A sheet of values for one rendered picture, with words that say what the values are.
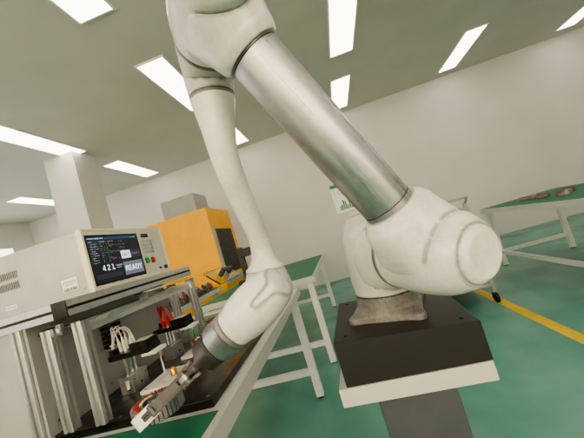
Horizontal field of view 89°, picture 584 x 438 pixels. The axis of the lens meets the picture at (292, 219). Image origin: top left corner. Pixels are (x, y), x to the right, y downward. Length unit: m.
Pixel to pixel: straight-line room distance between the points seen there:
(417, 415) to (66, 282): 1.07
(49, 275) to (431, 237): 1.12
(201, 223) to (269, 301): 4.28
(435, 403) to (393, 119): 6.15
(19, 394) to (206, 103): 0.95
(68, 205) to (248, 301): 5.02
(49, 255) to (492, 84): 7.25
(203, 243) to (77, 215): 1.86
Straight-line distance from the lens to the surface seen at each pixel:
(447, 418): 0.88
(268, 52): 0.56
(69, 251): 1.19
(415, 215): 0.56
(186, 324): 1.34
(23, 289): 1.33
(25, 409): 1.22
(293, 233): 6.31
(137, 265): 1.31
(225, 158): 0.67
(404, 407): 0.86
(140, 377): 1.23
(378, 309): 0.78
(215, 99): 0.69
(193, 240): 4.92
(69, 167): 5.59
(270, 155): 6.56
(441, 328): 0.72
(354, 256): 0.77
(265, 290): 0.62
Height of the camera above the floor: 1.10
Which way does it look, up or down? 4 degrees up
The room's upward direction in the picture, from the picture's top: 17 degrees counter-clockwise
